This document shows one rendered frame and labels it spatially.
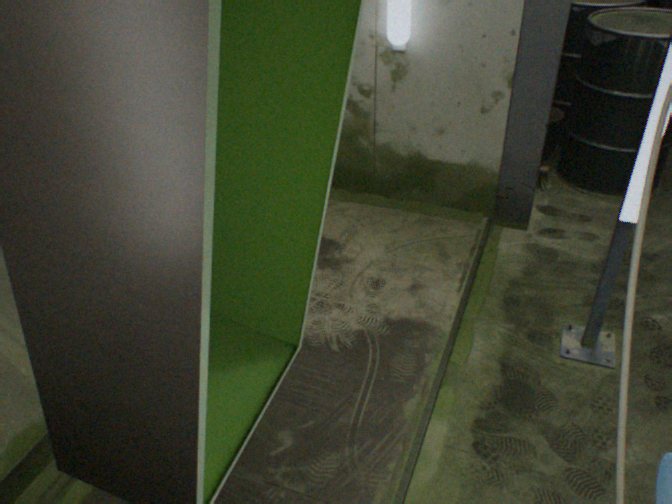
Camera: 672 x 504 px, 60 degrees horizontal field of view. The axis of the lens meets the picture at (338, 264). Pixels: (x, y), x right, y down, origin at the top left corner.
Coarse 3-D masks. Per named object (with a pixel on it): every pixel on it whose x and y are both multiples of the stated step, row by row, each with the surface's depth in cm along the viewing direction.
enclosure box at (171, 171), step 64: (0, 0) 65; (64, 0) 62; (128, 0) 60; (192, 0) 58; (256, 0) 117; (320, 0) 113; (0, 64) 70; (64, 64) 67; (128, 64) 64; (192, 64) 62; (256, 64) 125; (320, 64) 120; (0, 128) 76; (64, 128) 73; (128, 128) 69; (192, 128) 66; (256, 128) 134; (320, 128) 129; (0, 192) 84; (64, 192) 79; (128, 192) 75; (192, 192) 72; (256, 192) 145; (320, 192) 138; (64, 256) 87; (128, 256) 82; (192, 256) 78; (256, 256) 157; (64, 320) 97; (128, 320) 91; (192, 320) 86; (256, 320) 171; (64, 384) 109; (128, 384) 101; (192, 384) 95; (256, 384) 159; (64, 448) 124; (128, 448) 114; (192, 448) 106
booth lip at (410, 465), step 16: (480, 240) 289; (480, 256) 279; (464, 288) 259; (464, 304) 250; (448, 336) 234; (448, 352) 227; (432, 384) 214; (432, 400) 208; (416, 432) 197; (416, 448) 191; (400, 480) 182; (400, 496) 178
